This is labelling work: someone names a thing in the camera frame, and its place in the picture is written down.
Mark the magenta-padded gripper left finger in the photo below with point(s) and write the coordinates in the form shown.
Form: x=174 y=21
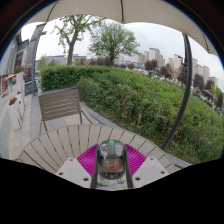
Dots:
x=87 y=160

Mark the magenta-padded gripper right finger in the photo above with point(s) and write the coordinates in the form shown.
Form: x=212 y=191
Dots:
x=135 y=159

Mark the green hedge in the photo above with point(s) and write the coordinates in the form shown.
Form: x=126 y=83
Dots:
x=140 y=100

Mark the grey slatted chair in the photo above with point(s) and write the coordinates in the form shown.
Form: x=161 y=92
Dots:
x=58 y=105

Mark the white planter box with flowers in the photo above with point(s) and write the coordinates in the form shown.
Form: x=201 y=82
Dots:
x=15 y=115

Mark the dark curved umbrella pole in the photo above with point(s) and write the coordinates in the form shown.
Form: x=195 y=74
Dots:
x=186 y=83

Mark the group of apartment buildings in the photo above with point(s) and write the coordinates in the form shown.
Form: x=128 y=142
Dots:
x=155 y=56

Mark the thin sparse tree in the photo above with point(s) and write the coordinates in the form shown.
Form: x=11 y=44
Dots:
x=70 y=50

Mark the tall dark sign pillar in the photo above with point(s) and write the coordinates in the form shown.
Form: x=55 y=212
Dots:
x=31 y=56

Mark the round leafy tree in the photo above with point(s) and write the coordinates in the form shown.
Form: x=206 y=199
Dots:
x=111 y=40

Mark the beige patio umbrella canopy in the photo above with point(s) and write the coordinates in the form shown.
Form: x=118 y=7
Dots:
x=100 y=8

